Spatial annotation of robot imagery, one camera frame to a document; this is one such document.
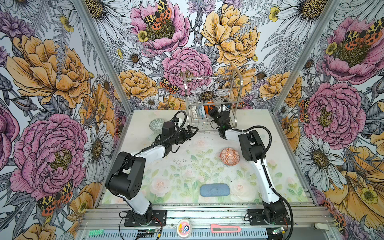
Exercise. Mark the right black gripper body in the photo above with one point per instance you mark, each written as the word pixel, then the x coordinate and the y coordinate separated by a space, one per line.
pixel 216 114

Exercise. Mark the blue grey sponge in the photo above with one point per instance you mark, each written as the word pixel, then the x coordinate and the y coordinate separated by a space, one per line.
pixel 214 190

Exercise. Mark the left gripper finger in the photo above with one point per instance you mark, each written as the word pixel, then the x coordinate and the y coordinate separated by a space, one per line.
pixel 192 129
pixel 190 135

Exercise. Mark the small green circuit board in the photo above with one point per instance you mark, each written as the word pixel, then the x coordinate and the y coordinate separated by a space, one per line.
pixel 149 232

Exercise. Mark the steel wire dish rack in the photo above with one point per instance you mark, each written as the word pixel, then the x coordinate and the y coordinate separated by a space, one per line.
pixel 223 90

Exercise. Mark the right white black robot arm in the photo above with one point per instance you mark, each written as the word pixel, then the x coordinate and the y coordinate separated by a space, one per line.
pixel 255 142

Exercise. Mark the blue floral ceramic bowl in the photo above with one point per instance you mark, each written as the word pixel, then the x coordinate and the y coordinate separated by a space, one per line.
pixel 201 112

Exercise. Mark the round pink sticker tin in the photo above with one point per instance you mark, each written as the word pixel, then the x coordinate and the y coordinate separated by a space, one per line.
pixel 184 229

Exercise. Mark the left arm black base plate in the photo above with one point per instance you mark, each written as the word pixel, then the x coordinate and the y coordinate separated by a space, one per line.
pixel 156 218

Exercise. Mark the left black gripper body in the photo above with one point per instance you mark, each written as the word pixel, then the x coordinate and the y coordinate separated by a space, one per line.
pixel 180 138

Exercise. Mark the white black lattice bowl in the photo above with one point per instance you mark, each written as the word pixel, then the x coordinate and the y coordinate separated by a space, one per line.
pixel 194 112

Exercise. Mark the red patterned ceramic bowl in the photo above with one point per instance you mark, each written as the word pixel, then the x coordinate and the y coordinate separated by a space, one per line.
pixel 230 157

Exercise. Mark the pink utility knife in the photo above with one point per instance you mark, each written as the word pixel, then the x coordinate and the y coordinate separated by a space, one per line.
pixel 217 229

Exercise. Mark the green patterned ceramic bowl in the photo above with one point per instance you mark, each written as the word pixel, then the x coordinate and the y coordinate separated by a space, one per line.
pixel 156 125

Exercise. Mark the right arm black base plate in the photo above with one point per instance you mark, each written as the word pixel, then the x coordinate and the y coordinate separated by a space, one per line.
pixel 257 217

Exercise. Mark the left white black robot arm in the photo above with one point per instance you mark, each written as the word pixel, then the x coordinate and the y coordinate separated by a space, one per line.
pixel 127 173

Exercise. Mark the orange plastic bowl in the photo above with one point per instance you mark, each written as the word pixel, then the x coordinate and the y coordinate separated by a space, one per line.
pixel 207 109

